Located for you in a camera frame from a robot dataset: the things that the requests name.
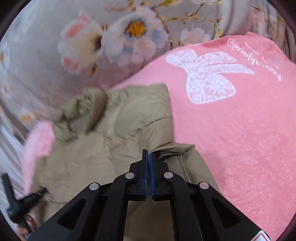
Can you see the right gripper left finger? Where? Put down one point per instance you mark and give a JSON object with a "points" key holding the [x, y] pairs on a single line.
{"points": [[98, 212]]}

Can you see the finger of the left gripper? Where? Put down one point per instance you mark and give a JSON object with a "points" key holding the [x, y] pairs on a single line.
{"points": [[33, 198], [8, 188]]}

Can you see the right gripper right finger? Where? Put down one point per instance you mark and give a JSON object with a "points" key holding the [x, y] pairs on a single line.
{"points": [[199, 211]]}

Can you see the khaki quilted jacket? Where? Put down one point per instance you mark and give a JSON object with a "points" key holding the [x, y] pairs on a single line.
{"points": [[110, 132]]}

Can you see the pink white fleece blanket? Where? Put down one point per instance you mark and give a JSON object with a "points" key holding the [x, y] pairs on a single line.
{"points": [[233, 99]]}

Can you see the grey floral bed sheet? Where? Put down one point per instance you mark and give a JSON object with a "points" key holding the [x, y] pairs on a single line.
{"points": [[50, 50]]}

